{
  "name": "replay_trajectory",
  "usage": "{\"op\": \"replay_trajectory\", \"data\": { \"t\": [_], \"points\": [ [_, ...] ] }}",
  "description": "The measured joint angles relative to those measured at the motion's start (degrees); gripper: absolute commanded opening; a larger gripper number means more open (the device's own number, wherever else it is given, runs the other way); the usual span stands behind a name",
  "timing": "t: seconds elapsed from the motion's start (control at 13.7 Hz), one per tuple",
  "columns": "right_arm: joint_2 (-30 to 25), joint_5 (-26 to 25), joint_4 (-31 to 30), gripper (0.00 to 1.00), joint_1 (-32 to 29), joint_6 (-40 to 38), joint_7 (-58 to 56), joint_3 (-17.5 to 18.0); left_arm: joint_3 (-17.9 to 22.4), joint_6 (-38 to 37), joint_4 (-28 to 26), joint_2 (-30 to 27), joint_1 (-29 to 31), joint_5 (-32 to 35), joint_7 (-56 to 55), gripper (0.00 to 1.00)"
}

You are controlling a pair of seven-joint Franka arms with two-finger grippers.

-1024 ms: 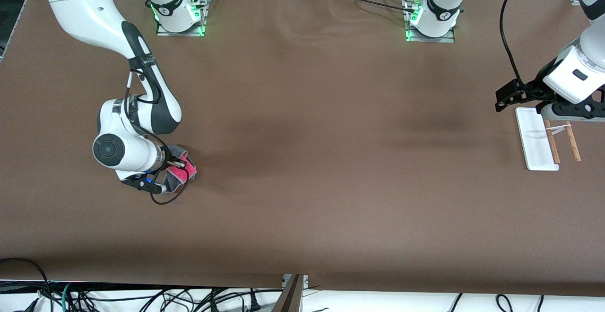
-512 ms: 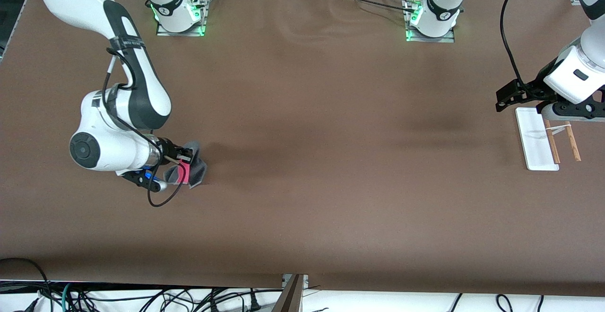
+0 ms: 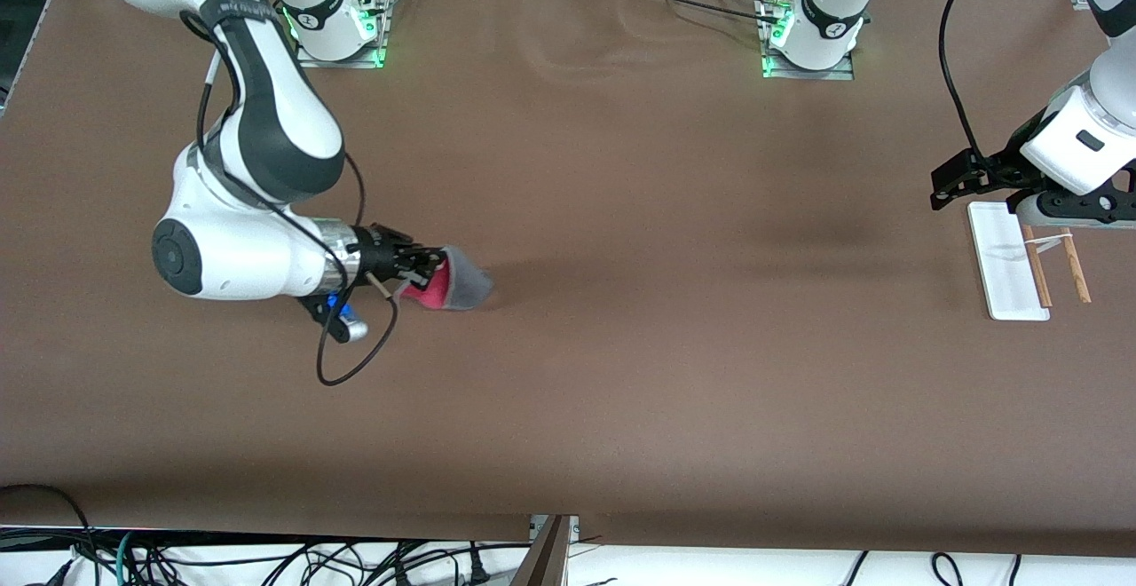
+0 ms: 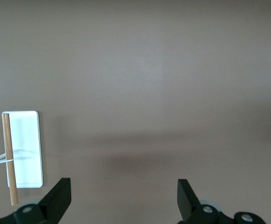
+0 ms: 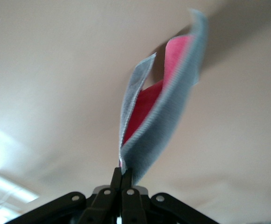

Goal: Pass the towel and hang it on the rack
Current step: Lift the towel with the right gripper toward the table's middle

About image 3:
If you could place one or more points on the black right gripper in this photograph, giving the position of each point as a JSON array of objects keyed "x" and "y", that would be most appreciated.
[{"x": 376, "y": 257}]

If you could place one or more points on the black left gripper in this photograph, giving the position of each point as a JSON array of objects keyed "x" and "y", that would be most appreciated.
[{"x": 1005, "y": 164}]

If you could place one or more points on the grey and pink towel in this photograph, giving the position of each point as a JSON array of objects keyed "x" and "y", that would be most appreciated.
[{"x": 461, "y": 289}]

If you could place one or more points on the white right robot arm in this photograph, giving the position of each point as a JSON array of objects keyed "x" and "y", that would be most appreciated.
[{"x": 275, "y": 124}]

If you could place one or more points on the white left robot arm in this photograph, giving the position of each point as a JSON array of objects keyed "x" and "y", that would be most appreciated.
[{"x": 830, "y": 27}]

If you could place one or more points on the white tie on rack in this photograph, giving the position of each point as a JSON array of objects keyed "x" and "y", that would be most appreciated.
[{"x": 1054, "y": 241}]

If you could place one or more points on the wooden rack pole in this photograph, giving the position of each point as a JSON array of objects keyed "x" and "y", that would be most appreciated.
[
  {"x": 1077, "y": 271},
  {"x": 1038, "y": 271}
]

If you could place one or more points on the brown table cover sheet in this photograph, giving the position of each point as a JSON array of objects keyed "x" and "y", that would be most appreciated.
[{"x": 621, "y": 346}]

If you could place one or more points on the brown wooden board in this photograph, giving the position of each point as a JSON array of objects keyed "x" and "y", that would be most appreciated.
[{"x": 546, "y": 559}]

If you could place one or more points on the white rack base plate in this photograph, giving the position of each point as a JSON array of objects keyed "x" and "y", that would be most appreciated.
[{"x": 1003, "y": 257}]

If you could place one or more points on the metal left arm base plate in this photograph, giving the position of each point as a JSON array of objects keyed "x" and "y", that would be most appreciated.
[{"x": 843, "y": 74}]

